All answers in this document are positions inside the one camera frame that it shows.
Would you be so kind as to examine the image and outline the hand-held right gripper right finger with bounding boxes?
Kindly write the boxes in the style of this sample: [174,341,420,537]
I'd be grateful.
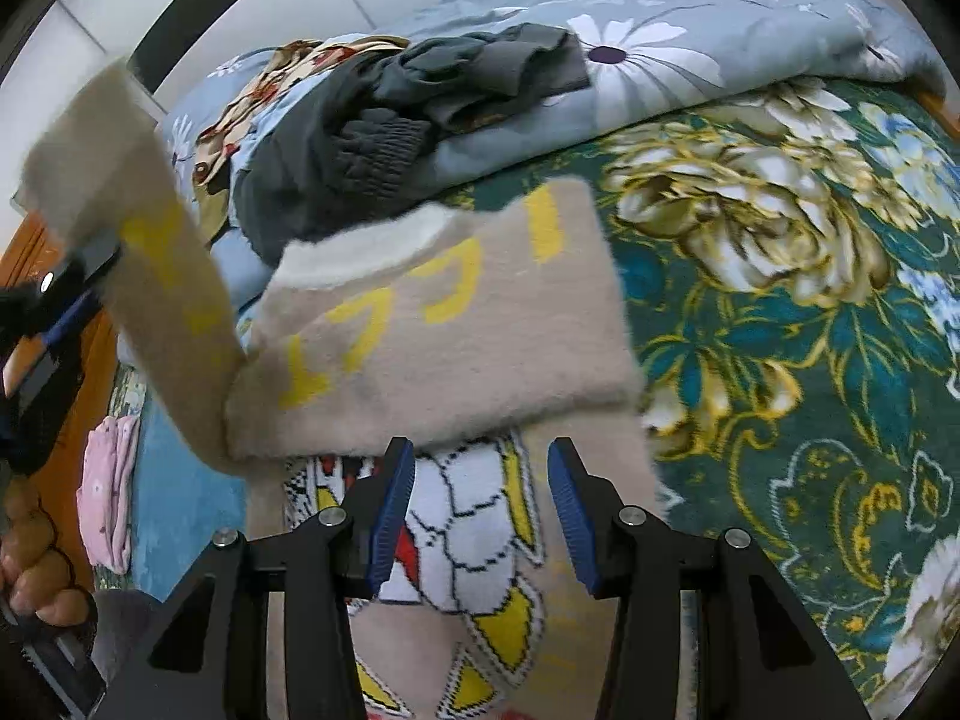
[547,436,875,720]

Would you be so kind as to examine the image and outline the blue-grey floral quilt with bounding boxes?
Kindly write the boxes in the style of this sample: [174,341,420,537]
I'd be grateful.
[161,0,947,301]

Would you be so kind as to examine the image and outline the pink folded cloth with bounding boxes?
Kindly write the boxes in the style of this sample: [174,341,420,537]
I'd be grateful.
[79,416,142,575]

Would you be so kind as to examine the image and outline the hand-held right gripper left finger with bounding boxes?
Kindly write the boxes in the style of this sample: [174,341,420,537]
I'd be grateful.
[90,436,417,720]

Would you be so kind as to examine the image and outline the beige red floral cloth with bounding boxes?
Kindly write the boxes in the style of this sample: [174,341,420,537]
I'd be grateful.
[191,37,412,192]

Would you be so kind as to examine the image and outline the light blue mat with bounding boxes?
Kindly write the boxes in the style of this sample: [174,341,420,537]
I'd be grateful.
[112,311,252,602]

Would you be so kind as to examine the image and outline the dark grey clothes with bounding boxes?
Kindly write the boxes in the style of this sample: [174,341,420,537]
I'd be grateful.
[232,24,593,267]

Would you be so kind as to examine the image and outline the green floral bed sheet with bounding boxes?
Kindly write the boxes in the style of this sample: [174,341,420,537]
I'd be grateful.
[442,75,960,720]

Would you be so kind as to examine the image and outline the person's left hand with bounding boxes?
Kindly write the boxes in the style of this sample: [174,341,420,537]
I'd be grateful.
[0,476,97,627]

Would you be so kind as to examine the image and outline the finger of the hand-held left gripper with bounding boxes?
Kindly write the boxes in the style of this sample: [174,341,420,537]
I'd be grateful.
[0,236,125,352]
[0,341,89,477]

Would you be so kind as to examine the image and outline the beige sweater with yellow print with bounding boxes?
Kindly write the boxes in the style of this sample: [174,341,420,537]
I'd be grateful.
[15,60,676,720]

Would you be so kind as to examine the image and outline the wooden bed frame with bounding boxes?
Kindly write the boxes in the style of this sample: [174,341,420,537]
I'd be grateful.
[9,208,125,595]

